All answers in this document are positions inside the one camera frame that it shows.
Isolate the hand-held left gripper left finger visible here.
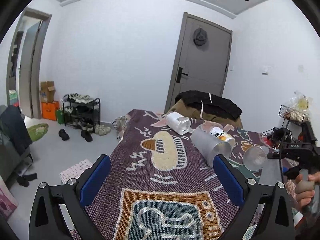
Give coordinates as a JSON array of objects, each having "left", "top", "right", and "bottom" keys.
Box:
[{"left": 29, "top": 154, "right": 111, "bottom": 240}]

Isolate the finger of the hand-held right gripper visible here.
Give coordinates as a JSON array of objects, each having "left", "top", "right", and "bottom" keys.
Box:
[{"left": 267, "top": 142, "right": 314, "bottom": 160}]

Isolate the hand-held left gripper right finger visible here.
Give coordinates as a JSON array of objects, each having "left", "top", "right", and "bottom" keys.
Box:
[{"left": 213, "top": 154, "right": 297, "bottom": 240}]

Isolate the clear plastic cup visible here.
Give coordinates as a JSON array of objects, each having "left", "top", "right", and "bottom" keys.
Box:
[{"left": 243, "top": 145, "right": 270, "bottom": 172}]

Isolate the large frosted plastic cup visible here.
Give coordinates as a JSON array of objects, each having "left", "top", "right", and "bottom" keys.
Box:
[{"left": 191, "top": 126, "right": 232, "bottom": 168}]

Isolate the small white yellow-label cup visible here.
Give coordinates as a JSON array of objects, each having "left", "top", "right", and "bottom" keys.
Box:
[{"left": 209, "top": 127, "right": 236, "bottom": 148}]

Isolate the person's right hand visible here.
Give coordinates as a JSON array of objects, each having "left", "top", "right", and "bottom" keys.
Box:
[{"left": 294, "top": 171, "right": 320, "bottom": 209}]

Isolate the white patterned box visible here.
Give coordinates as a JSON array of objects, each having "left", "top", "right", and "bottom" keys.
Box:
[{"left": 59, "top": 158, "right": 94, "bottom": 188}]

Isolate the clear plastic bag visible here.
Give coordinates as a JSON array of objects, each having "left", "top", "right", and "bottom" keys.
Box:
[{"left": 288, "top": 90, "right": 313, "bottom": 117}]

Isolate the beige shoe pair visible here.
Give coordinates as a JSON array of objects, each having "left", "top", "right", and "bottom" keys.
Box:
[{"left": 94, "top": 125, "right": 111, "bottom": 136}]

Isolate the printed blanket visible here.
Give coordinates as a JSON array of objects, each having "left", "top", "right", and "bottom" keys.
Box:
[{"left": 84, "top": 109, "right": 278, "bottom": 240}]

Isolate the leopard print cloth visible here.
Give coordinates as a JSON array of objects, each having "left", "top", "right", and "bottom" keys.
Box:
[{"left": 111, "top": 116, "right": 130, "bottom": 140}]

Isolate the black shoe rack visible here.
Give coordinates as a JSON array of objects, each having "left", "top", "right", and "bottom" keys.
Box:
[{"left": 62, "top": 94, "right": 101, "bottom": 131}]

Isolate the black sock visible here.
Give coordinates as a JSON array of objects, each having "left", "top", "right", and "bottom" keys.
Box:
[{"left": 16, "top": 173, "right": 38, "bottom": 188}]

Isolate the black jacket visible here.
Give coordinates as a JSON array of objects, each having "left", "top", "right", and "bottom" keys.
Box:
[{"left": 174, "top": 90, "right": 243, "bottom": 121}]

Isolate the orange box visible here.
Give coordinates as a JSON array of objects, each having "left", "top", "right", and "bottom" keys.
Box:
[{"left": 41, "top": 101, "right": 60, "bottom": 121}]

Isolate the row of shoes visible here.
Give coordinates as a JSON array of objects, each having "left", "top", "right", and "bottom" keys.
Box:
[{"left": 63, "top": 93, "right": 95, "bottom": 130}]

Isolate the brown coat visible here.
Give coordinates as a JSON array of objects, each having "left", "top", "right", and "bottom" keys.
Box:
[{"left": 166, "top": 98, "right": 244, "bottom": 128}]

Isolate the pink box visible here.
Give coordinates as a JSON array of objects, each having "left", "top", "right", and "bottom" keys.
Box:
[{"left": 0, "top": 177, "right": 19, "bottom": 221}]

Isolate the dark clothes pile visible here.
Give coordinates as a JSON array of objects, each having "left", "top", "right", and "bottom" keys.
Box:
[{"left": 0, "top": 104, "right": 34, "bottom": 182}]

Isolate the cardboard box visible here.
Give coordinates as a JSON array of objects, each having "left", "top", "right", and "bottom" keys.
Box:
[{"left": 40, "top": 81, "right": 56, "bottom": 103}]

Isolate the open grey door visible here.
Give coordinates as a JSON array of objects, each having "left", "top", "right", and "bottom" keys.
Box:
[{"left": 18, "top": 20, "right": 43, "bottom": 119}]

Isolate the grey hat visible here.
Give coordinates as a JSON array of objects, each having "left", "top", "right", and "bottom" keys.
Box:
[{"left": 193, "top": 27, "right": 209, "bottom": 48}]

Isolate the tangle of black cables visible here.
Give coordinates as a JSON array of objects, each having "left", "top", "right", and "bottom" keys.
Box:
[{"left": 262, "top": 126, "right": 302, "bottom": 146}]

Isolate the black wire basket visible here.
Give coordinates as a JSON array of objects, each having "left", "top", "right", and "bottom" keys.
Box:
[{"left": 278, "top": 104, "right": 310, "bottom": 123}]

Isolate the black door lock handle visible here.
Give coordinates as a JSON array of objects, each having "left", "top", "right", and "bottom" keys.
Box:
[{"left": 176, "top": 67, "right": 189, "bottom": 83}]

